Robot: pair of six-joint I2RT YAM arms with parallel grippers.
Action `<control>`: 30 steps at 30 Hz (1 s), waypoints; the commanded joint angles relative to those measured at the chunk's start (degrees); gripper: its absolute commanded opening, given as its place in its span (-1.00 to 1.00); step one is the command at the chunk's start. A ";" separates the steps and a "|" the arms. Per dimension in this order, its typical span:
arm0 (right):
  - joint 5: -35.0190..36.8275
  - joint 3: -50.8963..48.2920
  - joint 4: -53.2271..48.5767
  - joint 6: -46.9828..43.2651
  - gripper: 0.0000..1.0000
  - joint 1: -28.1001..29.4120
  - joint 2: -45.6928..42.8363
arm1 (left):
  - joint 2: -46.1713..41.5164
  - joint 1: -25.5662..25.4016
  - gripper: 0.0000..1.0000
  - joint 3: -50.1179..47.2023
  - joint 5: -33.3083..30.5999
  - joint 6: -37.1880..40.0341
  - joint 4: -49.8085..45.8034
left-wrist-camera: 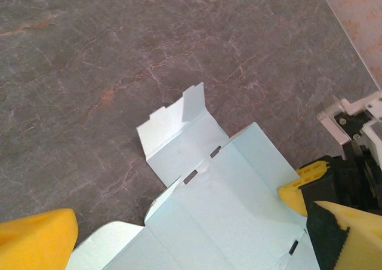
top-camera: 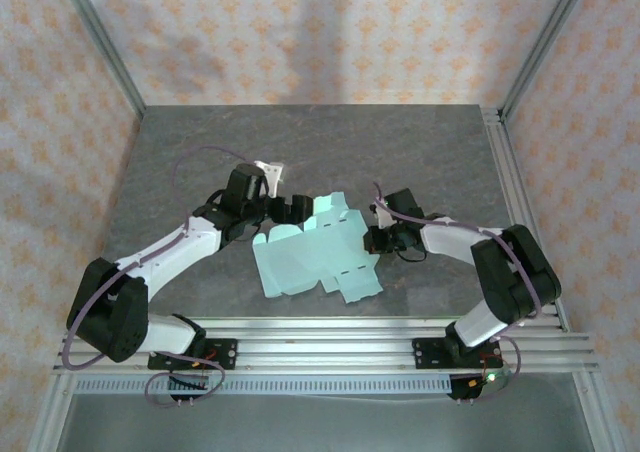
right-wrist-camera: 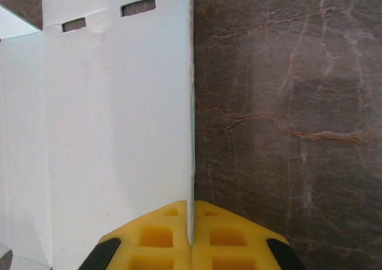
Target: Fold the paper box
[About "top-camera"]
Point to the light blue paper box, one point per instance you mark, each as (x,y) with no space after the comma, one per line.
(310,262)

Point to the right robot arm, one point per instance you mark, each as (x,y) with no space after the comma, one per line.
(515,272)

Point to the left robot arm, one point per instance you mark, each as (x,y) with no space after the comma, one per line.
(165,257)

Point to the small electronics board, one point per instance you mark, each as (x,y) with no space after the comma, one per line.
(187,384)
(480,384)

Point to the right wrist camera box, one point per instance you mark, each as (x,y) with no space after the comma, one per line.
(384,218)

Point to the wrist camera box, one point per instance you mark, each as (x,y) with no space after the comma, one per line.
(384,218)
(272,172)

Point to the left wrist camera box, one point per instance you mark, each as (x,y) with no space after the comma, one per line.
(272,172)

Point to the aluminium extrusion side rail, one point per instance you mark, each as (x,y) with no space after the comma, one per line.
(510,172)

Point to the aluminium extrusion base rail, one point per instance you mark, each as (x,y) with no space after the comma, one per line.
(325,347)

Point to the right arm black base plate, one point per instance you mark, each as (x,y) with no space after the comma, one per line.
(430,354)

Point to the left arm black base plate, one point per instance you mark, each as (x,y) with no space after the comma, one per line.
(225,354)

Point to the aluminium corner post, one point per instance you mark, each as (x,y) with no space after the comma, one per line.
(100,37)
(545,42)

